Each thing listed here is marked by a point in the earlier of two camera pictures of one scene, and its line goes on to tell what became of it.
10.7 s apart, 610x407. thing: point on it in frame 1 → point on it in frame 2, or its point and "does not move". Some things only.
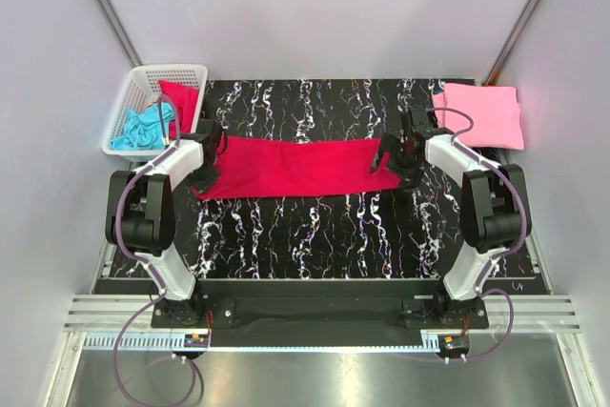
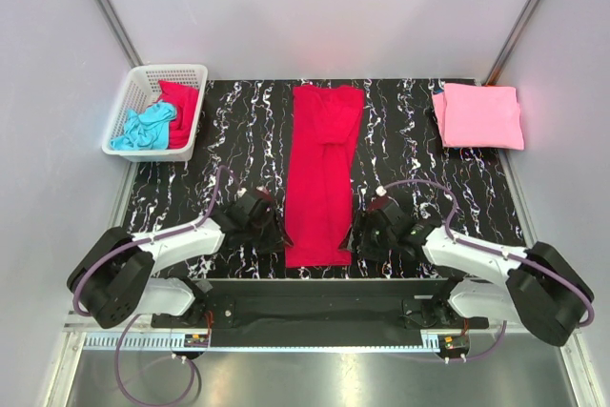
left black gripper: (203, 186) → (277, 236)
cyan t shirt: (144, 130) does not move
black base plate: (320, 313) does not move
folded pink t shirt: (497, 116) does not move
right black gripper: (390, 144) → (363, 223)
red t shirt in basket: (187, 98) does not move
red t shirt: (274, 166) → (325, 132)
